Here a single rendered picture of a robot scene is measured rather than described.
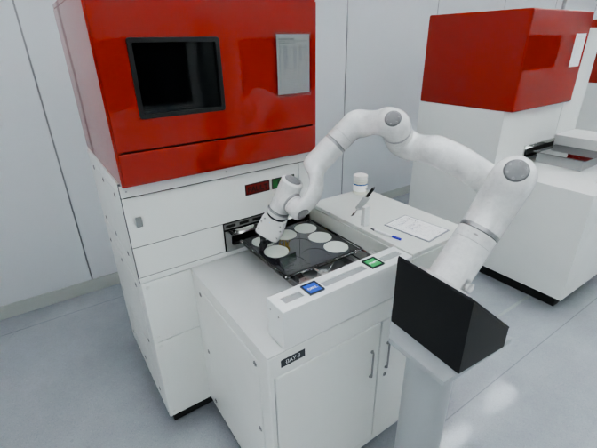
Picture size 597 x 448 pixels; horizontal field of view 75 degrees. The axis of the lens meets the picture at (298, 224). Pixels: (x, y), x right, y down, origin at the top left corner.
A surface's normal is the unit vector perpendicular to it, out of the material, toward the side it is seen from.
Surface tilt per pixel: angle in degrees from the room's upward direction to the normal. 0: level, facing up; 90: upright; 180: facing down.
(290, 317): 90
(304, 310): 90
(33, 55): 90
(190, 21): 90
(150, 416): 0
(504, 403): 0
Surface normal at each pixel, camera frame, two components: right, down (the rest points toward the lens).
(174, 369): 0.57, 0.34
